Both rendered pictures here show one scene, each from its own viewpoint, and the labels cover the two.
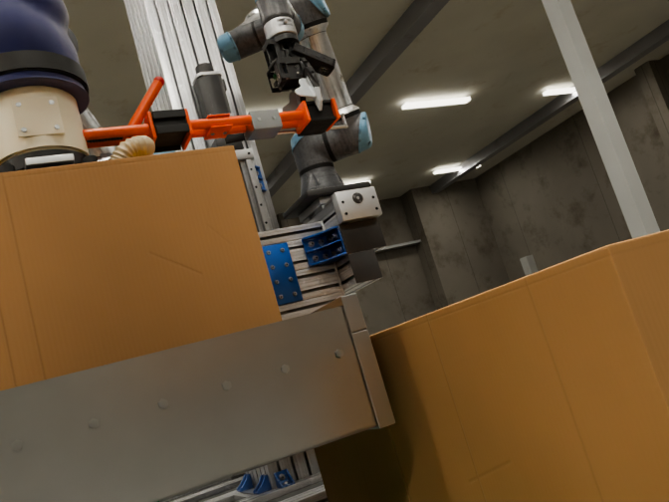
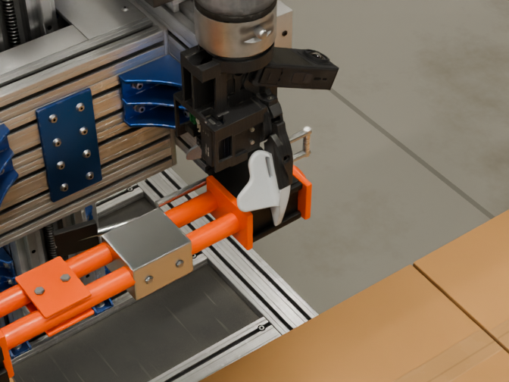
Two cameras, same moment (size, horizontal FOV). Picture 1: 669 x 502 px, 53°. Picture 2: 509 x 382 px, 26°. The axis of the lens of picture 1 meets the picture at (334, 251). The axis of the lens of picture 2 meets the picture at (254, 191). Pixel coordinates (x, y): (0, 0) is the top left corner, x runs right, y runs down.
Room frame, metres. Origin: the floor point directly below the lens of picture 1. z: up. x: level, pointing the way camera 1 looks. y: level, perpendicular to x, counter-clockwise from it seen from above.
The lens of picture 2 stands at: (0.64, 0.08, 1.88)
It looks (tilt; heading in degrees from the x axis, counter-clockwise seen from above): 43 degrees down; 351
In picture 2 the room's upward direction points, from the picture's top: straight up
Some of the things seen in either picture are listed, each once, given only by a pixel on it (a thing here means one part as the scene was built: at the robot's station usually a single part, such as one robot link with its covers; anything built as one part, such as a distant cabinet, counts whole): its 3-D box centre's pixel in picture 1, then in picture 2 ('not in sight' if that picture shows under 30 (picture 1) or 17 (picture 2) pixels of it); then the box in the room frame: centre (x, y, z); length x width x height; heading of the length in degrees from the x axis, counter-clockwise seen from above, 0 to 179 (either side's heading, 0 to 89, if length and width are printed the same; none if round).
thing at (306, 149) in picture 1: (313, 149); not in sight; (2.07, -0.03, 1.20); 0.13 x 0.12 x 0.14; 78
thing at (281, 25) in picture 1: (281, 33); (237, 23); (1.47, -0.03, 1.30); 0.08 x 0.08 x 0.05
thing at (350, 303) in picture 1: (284, 346); not in sight; (1.36, 0.15, 0.58); 0.70 x 0.03 x 0.06; 26
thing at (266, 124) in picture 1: (262, 125); (147, 253); (1.42, 0.07, 1.07); 0.07 x 0.07 x 0.04; 28
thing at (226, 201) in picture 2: (316, 116); (258, 197); (1.47, -0.05, 1.08); 0.08 x 0.07 x 0.05; 118
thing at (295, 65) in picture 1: (287, 64); (230, 94); (1.47, -0.02, 1.22); 0.09 x 0.08 x 0.12; 118
